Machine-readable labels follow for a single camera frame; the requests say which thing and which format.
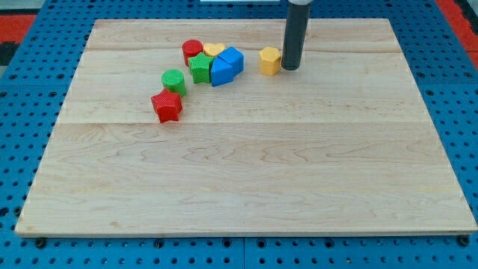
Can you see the yellow hexagon block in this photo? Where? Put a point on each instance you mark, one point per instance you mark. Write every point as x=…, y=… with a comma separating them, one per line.
x=269, y=61

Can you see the blue cube block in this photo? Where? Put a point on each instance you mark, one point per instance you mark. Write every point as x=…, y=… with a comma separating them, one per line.
x=233, y=57

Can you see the blue pentagon block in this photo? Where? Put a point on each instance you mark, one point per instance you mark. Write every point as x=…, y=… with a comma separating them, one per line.
x=221, y=72

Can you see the red star block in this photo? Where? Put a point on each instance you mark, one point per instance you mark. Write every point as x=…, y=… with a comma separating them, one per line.
x=167, y=105

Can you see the green star block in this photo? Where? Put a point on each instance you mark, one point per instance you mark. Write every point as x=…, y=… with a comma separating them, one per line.
x=200, y=68

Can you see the green cylinder block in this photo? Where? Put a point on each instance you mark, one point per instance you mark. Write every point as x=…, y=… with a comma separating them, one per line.
x=173, y=81

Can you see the yellow heart block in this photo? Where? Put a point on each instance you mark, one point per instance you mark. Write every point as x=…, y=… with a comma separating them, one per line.
x=213, y=49

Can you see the red cylinder block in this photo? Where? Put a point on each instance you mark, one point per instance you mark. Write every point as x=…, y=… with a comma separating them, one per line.
x=191, y=48

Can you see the light wooden board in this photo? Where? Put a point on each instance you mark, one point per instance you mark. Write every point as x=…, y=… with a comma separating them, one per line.
x=343, y=146

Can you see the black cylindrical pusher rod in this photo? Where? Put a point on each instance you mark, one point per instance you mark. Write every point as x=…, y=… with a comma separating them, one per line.
x=295, y=29

